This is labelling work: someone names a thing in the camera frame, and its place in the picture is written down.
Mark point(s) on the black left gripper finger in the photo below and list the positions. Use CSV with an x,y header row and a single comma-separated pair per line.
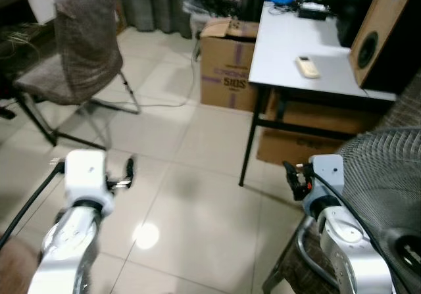
x,y
130,168

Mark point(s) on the small black electronic device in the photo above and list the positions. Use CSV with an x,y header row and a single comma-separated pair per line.
x,y
313,11

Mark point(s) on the grey curtain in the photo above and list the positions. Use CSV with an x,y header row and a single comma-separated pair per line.
x,y
158,1

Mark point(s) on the white table with black legs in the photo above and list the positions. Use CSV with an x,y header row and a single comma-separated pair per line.
x,y
289,44

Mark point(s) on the brown fabric cantilever chair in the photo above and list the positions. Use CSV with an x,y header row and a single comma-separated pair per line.
x,y
85,44

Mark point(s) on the black mesh standing fan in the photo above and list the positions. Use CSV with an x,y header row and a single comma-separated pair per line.
x,y
388,189

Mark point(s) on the cardboard box with purple print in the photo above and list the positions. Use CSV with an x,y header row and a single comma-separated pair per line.
x,y
227,64

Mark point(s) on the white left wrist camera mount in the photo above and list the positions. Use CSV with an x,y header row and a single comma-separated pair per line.
x,y
85,175

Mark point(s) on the cream remote control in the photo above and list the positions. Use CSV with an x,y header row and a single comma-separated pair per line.
x,y
308,67

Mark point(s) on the grey tube frame chair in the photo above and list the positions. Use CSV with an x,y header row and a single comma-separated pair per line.
x,y
293,261

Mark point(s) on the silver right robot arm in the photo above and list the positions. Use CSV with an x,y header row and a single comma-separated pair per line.
x,y
348,248

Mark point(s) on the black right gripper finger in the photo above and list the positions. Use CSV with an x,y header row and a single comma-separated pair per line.
x,y
289,172

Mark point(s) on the brown wooden loudspeaker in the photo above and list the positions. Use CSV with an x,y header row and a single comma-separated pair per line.
x,y
381,37

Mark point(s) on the white flat panel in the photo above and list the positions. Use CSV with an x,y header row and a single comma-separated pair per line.
x,y
46,1

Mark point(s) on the plain flat cardboard box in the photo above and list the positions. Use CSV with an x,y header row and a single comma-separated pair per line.
x,y
309,120

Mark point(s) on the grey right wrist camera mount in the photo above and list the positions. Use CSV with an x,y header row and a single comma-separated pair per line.
x,y
327,175

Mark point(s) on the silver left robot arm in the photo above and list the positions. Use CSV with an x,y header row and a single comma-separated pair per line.
x,y
66,254

